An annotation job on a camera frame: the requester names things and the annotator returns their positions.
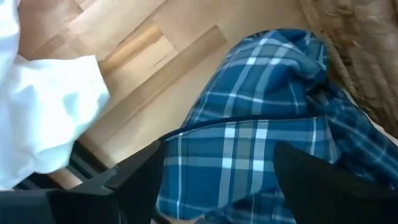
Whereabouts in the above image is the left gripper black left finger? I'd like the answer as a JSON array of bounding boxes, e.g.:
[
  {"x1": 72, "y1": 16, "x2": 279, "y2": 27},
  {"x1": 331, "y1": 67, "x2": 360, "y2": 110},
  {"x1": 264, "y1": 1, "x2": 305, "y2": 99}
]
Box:
[{"x1": 0, "y1": 139, "x2": 166, "y2": 224}]

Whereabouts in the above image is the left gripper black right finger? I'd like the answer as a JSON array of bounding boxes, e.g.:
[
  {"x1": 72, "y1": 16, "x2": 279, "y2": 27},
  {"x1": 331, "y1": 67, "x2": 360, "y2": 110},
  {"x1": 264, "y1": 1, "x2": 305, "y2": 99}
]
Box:
[{"x1": 273, "y1": 140, "x2": 398, "y2": 224}]

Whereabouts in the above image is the blue plaid shirt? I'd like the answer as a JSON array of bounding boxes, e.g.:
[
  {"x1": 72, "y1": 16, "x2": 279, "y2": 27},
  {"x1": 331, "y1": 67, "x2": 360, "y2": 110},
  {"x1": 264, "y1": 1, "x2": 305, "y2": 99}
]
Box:
[{"x1": 155, "y1": 28, "x2": 398, "y2": 224}]

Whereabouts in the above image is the small white cloth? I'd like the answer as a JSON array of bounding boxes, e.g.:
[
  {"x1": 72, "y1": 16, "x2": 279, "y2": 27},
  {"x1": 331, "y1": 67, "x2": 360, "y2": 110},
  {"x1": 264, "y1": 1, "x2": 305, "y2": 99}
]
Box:
[{"x1": 0, "y1": 0, "x2": 112, "y2": 191}]

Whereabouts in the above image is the woven wicker basket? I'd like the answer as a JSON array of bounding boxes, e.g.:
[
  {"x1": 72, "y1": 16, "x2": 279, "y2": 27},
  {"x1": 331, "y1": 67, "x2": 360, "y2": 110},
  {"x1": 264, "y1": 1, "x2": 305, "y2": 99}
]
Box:
[{"x1": 298, "y1": 0, "x2": 398, "y2": 139}]

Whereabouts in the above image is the black table frame strut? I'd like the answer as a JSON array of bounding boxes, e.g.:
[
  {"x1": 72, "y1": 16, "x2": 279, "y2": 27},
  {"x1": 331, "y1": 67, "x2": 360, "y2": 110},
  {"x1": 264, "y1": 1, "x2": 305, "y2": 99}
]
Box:
[{"x1": 14, "y1": 139, "x2": 118, "y2": 191}]

